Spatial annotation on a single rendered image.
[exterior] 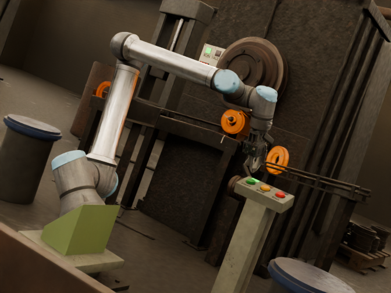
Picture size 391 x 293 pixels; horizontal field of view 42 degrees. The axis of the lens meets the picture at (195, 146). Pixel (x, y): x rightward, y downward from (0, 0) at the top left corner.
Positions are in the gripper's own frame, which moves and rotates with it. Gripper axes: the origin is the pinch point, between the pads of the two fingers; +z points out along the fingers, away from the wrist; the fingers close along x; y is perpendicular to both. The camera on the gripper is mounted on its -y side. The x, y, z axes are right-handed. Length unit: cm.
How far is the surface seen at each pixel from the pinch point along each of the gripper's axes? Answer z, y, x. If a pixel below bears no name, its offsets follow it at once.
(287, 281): 9, 49, 45
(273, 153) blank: 13, -55, -18
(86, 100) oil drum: 94, -193, -323
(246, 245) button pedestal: 28.8, 11.8, 10.2
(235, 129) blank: 15, -74, -56
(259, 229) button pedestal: 21.9, 7.5, 12.2
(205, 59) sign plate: -16, -97, -102
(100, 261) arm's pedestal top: 35, 61, -27
